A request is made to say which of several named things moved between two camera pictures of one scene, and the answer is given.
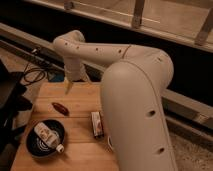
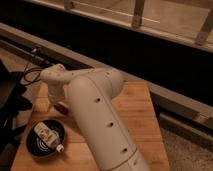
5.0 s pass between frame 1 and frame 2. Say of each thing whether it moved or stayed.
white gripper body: moved
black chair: stayed
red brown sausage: stayed
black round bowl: stayed
